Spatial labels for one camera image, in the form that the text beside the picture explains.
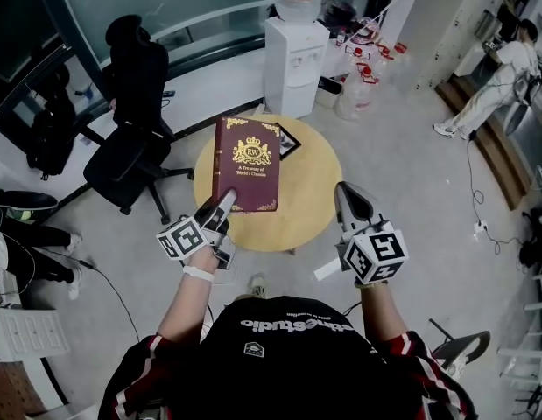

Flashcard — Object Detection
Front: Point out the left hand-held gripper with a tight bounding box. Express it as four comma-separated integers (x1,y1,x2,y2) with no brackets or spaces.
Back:
155,189,237,271

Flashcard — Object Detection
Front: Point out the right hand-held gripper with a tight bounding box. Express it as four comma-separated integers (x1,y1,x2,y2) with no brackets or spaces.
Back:
334,180,410,286

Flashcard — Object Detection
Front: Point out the burgundy gold crest book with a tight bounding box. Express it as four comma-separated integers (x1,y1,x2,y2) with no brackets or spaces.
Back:
212,115,281,214

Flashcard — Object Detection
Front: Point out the person's right forearm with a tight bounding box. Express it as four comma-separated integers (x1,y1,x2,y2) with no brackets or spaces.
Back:
356,280,408,346

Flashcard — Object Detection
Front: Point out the person's left forearm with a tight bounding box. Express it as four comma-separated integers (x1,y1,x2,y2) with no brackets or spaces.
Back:
158,251,220,346

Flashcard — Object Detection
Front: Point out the round wooden table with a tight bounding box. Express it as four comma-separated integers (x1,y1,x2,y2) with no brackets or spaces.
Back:
193,112,343,253

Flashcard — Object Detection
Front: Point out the white wristband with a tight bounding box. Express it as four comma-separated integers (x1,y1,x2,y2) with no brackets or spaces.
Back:
182,265,215,283

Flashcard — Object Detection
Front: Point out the white paper sheet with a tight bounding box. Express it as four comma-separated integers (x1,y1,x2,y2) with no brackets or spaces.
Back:
313,258,342,282

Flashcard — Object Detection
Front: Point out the person's left shoe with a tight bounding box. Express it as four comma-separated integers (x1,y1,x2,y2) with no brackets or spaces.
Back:
248,272,268,299

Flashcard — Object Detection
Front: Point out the black office chair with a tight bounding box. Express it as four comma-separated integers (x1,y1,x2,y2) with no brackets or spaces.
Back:
82,14,195,226

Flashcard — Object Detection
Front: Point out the clear jug red cap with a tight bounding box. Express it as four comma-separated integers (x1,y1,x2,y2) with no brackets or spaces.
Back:
343,45,373,67
334,61,382,123
392,41,414,72
374,44,397,74

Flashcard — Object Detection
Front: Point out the white bin black lid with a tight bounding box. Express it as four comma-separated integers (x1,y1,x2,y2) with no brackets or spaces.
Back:
318,75,344,109

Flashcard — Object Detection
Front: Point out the wooden step platform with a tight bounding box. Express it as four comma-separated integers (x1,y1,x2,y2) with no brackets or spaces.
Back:
434,74,534,212

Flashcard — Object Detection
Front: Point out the white water dispenser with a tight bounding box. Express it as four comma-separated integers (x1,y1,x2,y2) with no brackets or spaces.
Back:
264,15,331,120

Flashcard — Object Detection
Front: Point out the person's black red jersey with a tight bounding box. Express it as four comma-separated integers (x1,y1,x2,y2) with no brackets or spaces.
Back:
97,295,477,420

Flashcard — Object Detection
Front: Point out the grey chair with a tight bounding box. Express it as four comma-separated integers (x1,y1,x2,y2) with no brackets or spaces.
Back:
427,317,493,381

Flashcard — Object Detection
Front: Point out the black backpack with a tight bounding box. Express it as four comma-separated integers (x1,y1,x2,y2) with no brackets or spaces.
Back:
25,66,77,181

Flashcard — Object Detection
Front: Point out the white locker cabinet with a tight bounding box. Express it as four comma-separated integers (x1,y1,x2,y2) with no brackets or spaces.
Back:
412,0,506,91

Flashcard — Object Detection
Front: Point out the frosted glass whiteboard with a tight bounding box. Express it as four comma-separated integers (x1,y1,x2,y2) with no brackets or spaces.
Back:
53,0,280,67

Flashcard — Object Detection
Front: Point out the white metal rack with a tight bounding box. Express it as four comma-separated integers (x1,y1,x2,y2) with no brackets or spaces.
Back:
496,260,542,407

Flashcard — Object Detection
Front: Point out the white drawer cabinet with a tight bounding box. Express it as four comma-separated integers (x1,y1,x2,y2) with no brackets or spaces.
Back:
0,273,73,362

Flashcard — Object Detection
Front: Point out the black picture frame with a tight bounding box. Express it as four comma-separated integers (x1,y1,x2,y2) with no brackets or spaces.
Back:
273,121,302,162

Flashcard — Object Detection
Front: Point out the black floor cable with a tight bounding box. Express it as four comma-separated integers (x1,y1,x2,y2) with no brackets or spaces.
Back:
77,258,141,337
465,133,531,258

